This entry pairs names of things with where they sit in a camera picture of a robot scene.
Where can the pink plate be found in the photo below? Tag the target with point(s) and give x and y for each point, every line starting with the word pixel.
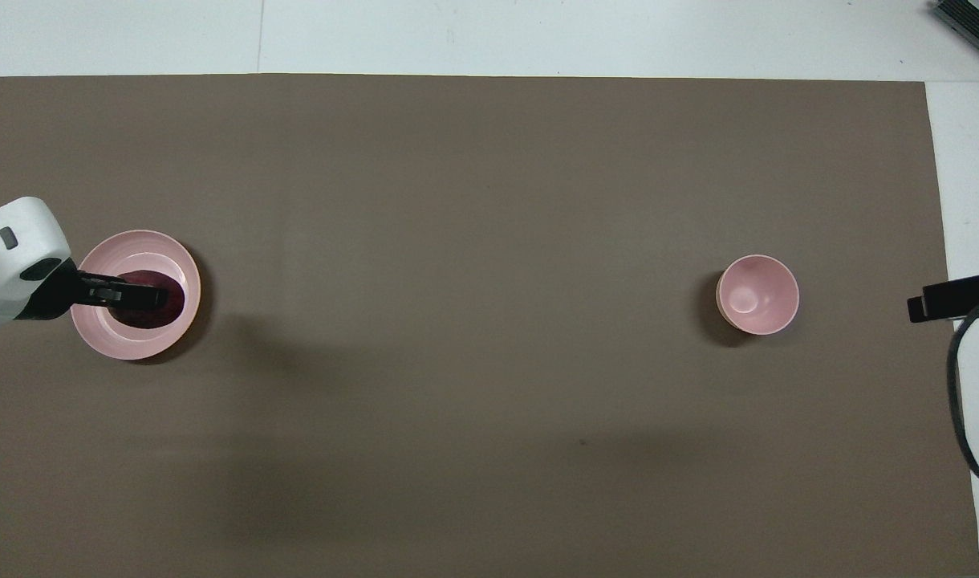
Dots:
pixel 156 249

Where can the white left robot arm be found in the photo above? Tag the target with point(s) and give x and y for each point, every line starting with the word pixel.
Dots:
pixel 16 241

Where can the dark red apple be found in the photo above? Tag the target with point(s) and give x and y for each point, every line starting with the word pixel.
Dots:
pixel 156 317

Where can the black ribbed device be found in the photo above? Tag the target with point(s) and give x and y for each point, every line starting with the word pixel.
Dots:
pixel 975 20

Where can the brown table mat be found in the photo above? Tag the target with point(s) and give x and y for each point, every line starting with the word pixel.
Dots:
pixel 473 241

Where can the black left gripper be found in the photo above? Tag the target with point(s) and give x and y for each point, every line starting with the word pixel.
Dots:
pixel 52 293

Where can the pink bowl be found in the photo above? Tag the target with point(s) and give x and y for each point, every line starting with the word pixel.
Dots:
pixel 758 295

